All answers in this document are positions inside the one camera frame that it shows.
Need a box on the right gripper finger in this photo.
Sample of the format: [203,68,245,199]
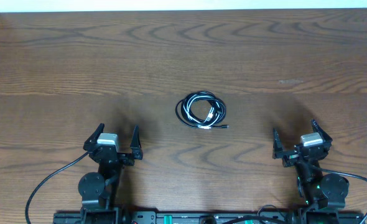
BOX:
[311,119,332,142]
[272,128,284,154]

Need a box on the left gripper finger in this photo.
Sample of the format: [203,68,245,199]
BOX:
[83,123,105,149]
[130,126,142,156]

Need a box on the black usb cable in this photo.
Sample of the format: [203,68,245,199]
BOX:
[175,90,230,129]

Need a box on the white usb cable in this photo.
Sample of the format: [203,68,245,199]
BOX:
[183,93,216,130]

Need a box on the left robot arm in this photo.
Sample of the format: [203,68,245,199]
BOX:
[78,123,143,224]

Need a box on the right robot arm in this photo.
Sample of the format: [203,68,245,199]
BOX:
[272,119,349,223]

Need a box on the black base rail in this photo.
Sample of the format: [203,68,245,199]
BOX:
[52,211,363,224]

